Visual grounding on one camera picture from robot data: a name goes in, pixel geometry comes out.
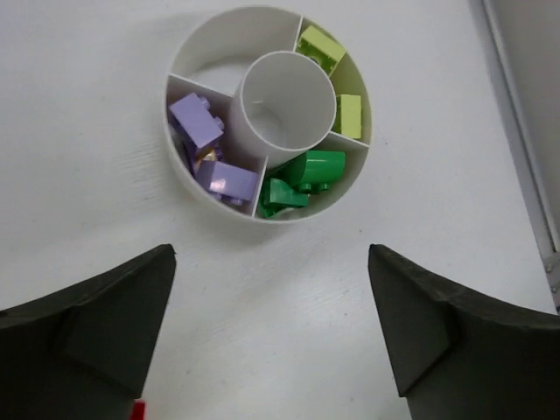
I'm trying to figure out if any lilac square lego brick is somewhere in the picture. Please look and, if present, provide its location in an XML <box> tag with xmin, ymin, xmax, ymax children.
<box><xmin>195</xmin><ymin>160</ymin><xmax>258</xmax><ymax>206</ymax></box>
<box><xmin>168</xmin><ymin>93</ymin><xmax>225</xmax><ymax>154</ymax></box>

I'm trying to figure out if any purple curved decorated lego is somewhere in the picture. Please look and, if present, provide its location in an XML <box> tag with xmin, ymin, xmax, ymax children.
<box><xmin>182</xmin><ymin>141</ymin><xmax>224</xmax><ymax>176</ymax></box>

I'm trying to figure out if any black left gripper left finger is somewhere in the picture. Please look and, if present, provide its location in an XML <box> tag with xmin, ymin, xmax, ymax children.
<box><xmin>1</xmin><ymin>244</ymin><xmax>176</xmax><ymax>419</ymax></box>

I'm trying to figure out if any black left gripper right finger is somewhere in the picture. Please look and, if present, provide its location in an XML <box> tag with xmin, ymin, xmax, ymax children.
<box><xmin>368</xmin><ymin>244</ymin><xmax>559</xmax><ymax>419</ymax></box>

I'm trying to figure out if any green 2x2 lego brick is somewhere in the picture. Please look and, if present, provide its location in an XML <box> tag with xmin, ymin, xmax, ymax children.
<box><xmin>277</xmin><ymin>150</ymin><xmax>346</xmax><ymax>194</ymax></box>

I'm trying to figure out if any pale yellow-green lego brick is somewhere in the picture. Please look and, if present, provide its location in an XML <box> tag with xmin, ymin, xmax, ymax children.
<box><xmin>296</xmin><ymin>25</ymin><xmax>347</xmax><ymax>77</ymax></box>

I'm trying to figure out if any red curved lego piece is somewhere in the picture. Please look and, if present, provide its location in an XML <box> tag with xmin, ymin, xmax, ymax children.
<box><xmin>129</xmin><ymin>399</ymin><xmax>146</xmax><ymax>420</ymax></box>

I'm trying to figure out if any pale green 2x2 lego plate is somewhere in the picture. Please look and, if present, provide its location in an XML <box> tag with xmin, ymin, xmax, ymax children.
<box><xmin>332</xmin><ymin>94</ymin><xmax>362</xmax><ymax>140</ymax></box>

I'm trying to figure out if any white round divided container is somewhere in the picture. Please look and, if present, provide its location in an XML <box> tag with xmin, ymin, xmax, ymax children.
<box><xmin>163</xmin><ymin>5</ymin><xmax>373</xmax><ymax>225</ymax></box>

